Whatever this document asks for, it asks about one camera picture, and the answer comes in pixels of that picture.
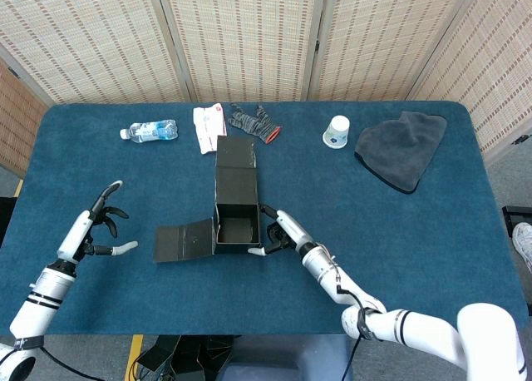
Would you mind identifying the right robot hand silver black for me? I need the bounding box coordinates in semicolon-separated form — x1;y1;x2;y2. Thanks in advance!
248;205;319;258

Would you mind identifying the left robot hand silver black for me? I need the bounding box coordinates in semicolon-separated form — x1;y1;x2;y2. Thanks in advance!
57;180;139;264

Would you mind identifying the black cardboard box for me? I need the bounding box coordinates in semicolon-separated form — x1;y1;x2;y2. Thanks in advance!
154;134;263;265

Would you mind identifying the blue table cloth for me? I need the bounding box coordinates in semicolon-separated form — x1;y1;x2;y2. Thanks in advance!
0;101;530;336

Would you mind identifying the white floral paper cup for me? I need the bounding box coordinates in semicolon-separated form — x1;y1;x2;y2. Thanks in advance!
322;115;351;150

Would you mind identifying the grey knit glove red cuff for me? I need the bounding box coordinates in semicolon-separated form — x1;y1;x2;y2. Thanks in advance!
227;102;283;145

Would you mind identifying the clear plastic water bottle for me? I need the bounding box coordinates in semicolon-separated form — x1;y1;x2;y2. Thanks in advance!
120;120;179;143

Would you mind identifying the dark grey towel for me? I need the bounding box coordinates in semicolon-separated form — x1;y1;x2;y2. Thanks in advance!
354;111;448;195

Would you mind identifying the blue grey robot torso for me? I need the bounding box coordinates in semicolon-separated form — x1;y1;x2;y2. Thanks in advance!
215;334;354;381

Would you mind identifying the white tissue packet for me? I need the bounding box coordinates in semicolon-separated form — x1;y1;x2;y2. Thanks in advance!
192;103;228;156

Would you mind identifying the woven folding screen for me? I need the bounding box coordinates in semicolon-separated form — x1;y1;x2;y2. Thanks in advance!
0;0;532;178

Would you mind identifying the black stand beside table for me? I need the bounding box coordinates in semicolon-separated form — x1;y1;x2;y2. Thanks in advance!
501;205;532;236

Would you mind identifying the white sneaker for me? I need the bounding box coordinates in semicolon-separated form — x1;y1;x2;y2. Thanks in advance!
511;222;532;274

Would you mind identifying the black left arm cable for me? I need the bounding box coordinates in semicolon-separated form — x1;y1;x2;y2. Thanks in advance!
39;346;105;381

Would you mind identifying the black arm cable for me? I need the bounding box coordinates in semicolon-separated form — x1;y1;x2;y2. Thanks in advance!
39;346;105;381
334;272;375;381

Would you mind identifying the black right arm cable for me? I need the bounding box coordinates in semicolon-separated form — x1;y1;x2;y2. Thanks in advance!
334;272;375;381

